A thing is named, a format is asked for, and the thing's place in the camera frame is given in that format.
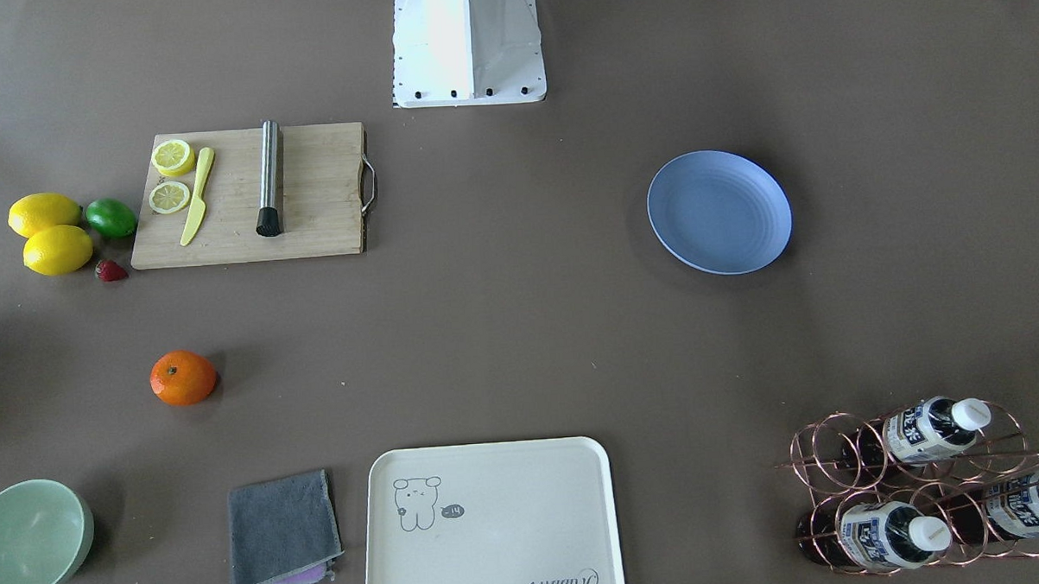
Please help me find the orange mandarin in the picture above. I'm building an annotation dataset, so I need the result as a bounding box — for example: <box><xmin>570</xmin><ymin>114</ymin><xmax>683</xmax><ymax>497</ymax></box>
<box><xmin>149</xmin><ymin>350</ymin><xmax>218</xmax><ymax>407</ymax></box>

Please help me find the blue plate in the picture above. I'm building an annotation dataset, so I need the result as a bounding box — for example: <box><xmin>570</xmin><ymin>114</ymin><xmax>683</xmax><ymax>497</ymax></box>
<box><xmin>646</xmin><ymin>150</ymin><xmax>793</xmax><ymax>275</ymax></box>

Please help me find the bamboo cutting board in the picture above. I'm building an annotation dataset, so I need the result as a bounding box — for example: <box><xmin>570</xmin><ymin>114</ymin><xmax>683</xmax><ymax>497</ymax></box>
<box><xmin>131</xmin><ymin>123</ymin><xmax>365</xmax><ymax>270</ymax></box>

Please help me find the cream rabbit tray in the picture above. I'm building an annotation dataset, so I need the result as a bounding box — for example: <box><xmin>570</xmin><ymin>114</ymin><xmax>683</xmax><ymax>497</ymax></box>
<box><xmin>365</xmin><ymin>436</ymin><xmax>625</xmax><ymax>584</ymax></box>

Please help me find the steel muddler black tip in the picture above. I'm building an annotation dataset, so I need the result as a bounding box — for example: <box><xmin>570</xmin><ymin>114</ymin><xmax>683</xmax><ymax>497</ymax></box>
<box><xmin>256</xmin><ymin>120</ymin><xmax>284</xmax><ymax>238</ymax></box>

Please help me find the yellow plastic knife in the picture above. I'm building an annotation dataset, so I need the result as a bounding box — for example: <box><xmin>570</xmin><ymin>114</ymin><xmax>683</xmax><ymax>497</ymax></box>
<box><xmin>181</xmin><ymin>145</ymin><xmax>216</xmax><ymax>246</ymax></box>

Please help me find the grey folded cloth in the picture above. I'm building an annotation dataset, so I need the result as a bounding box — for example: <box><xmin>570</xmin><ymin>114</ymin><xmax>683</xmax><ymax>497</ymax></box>
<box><xmin>227</xmin><ymin>469</ymin><xmax>344</xmax><ymax>584</ymax></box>

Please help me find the lemon slice lower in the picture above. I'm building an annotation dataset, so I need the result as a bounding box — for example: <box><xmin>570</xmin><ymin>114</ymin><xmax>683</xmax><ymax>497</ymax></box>
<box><xmin>146</xmin><ymin>181</ymin><xmax>192</xmax><ymax>214</ymax></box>

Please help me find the lemon slice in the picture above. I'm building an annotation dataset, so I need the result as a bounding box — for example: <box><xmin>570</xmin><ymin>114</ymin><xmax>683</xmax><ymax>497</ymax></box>
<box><xmin>151</xmin><ymin>138</ymin><xmax>196</xmax><ymax>178</ymax></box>
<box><xmin>146</xmin><ymin>181</ymin><xmax>192</xmax><ymax>214</ymax></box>

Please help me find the lemon slice upper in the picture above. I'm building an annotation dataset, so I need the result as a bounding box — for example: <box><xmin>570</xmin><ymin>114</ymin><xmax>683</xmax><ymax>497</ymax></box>
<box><xmin>151</xmin><ymin>138</ymin><xmax>196</xmax><ymax>178</ymax></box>

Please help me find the red strawberry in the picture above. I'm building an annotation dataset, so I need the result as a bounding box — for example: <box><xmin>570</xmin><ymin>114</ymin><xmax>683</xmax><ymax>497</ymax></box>
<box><xmin>94</xmin><ymin>260</ymin><xmax>129</xmax><ymax>282</ymax></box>

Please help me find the green lime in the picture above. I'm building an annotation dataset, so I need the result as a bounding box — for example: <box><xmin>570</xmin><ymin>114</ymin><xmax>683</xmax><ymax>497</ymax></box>
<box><xmin>85</xmin><ymin>197</ymin><xmax>138</xmax><ymax>238</ymax></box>

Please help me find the tea bottle top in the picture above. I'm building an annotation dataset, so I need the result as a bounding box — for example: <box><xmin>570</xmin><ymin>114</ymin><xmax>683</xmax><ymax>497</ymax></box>
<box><xmin>838</xmin><ymin>396</ymin><xmax>993</xmax><ymax>474</ymax></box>

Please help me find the tea bottle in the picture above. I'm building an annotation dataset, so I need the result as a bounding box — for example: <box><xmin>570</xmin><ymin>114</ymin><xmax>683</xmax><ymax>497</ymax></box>
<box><xmin>838</xmin><ymin>396</ymin><xmax>993</xmax><ymax>474</ymax></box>
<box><xmin>795</xmin><ymin>502</ymin><xmax>953</xmax><ymax>574</ymax></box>
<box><xmin>939</xmin><ymin>472</ymin><xmax>1039</xmax><ymax>545</ymax></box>

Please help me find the yellow lemon near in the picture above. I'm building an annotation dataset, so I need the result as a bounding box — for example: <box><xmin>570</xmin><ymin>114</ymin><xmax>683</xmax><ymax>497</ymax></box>
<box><xmin>22</xmin><ymin>225</ymin><xmax>94</xmax><ymax>276</ymax></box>

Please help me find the yellow lemon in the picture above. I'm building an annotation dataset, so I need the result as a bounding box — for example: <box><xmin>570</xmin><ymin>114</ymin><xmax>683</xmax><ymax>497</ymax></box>
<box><xmin>22</xmin><ymin>225</ymin><xmax>94</xmax><ymax>276</ymax></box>
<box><xmin>7</xmin><ymin>192</ymin><xmax>82</xmax><ymax>238</ymax></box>

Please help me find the yellow lemon far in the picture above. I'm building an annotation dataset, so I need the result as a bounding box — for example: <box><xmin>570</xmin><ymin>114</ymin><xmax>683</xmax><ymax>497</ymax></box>
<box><xmin>7</xmin><ymin>192</ymin><xmax>82</xmax><ymax>238</ymax></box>

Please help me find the mint green bowl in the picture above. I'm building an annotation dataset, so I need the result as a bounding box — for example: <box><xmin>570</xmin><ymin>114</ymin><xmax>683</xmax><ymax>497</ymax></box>
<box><xmin>0</xmin><ymin>479</ymin><xmax>94</xmax><ymax>584</ymax></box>

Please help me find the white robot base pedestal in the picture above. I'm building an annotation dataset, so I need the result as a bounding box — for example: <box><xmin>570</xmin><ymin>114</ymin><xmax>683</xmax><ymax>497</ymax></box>
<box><xmin>391</xmin><ymin>0</ymin><xmax>548</xmax><ymax>109</ymax></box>

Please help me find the copper wire bottle rack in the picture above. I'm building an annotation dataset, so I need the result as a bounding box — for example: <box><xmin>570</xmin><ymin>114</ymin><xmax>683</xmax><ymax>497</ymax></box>
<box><xmin>788</xmin><ymin>400</ymin><xmax>1039</xmax><ymax>575</ymax></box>

